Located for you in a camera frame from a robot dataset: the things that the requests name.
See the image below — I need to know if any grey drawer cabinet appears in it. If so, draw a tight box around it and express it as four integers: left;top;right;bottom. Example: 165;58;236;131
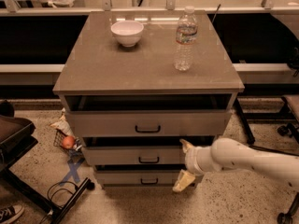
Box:
51;10;245;189

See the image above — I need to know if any red apple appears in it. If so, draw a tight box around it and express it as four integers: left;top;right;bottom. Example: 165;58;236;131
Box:
62;136;75;149

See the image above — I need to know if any clear plastic water bottle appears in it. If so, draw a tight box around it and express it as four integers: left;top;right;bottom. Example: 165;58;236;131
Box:
174;6;198;71

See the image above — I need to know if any snack bag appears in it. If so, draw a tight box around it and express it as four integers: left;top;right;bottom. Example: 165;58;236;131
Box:
50;108;74;136

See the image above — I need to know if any blue tape cross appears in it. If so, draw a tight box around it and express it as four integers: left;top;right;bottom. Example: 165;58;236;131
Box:
60;158;85;186

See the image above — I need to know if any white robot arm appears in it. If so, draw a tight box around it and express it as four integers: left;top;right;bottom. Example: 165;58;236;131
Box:
173;138;299;192

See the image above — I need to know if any white ceramic bowl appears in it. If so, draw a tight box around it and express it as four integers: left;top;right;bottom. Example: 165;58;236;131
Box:
111;21;144;47

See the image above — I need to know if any black office chair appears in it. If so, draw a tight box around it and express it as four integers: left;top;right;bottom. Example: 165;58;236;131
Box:
0;100;94;224
249;94;299;224

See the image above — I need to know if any black office chair right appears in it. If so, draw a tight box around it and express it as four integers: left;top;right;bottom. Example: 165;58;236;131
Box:
249;94;299;224

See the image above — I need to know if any grey drawer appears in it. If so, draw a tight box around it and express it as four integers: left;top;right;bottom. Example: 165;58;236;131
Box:
66;94;231;137
94;164;185;188
81;135;217;166

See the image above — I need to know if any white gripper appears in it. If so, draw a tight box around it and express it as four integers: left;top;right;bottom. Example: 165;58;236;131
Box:
173;139;214;192

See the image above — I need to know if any black wire basket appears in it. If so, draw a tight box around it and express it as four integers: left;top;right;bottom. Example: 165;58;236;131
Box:
53;130;82;157

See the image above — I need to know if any black white sneaker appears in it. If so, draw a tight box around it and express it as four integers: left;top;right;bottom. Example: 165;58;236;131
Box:
0;205;24;224

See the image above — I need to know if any black cable on floor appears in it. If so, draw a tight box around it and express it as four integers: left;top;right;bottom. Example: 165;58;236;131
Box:
38;180;80;224

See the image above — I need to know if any black metal frame leg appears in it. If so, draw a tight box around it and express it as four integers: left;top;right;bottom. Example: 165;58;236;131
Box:
234;99;255;146

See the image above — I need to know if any black office chair left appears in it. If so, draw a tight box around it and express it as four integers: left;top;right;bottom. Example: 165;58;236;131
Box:
0;100;94;224

